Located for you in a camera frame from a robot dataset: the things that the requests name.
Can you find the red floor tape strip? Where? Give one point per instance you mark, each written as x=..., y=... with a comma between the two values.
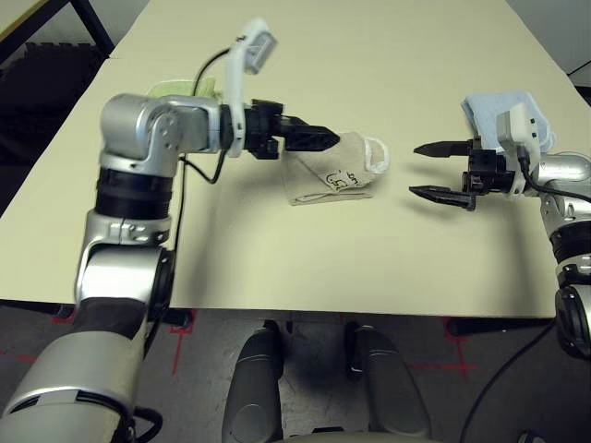
x=18, y=356

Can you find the grey robot right leg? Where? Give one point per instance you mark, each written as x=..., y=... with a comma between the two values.
x=390, y=387

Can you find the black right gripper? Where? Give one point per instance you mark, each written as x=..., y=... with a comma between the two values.
x=489, y=173

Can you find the folded green towel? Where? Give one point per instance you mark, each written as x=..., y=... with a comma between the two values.
x=177, y=87

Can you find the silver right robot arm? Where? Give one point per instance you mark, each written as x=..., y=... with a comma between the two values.
x=568, y=184

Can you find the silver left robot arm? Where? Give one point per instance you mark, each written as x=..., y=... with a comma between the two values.
x=138, y=138

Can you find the round grey robot hip cap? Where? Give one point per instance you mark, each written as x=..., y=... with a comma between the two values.
x=531, y=438

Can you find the grey robot left leg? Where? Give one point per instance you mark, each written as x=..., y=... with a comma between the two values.
x=254, y=392

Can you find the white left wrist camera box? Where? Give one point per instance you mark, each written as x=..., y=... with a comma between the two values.
x=235, y=83

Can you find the grey robot leg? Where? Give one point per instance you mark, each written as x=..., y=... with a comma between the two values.
x=390, y=387
x=254, y=392

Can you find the folded blue towel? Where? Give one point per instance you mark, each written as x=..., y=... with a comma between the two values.
x=489, y=108

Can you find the beige towel white trim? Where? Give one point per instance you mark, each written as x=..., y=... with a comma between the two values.
x=332, y=171

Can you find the black foam floor mat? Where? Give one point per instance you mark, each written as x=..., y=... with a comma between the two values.
x=41, y=92

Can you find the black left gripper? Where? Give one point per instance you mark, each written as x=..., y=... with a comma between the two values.
x=263, y=129

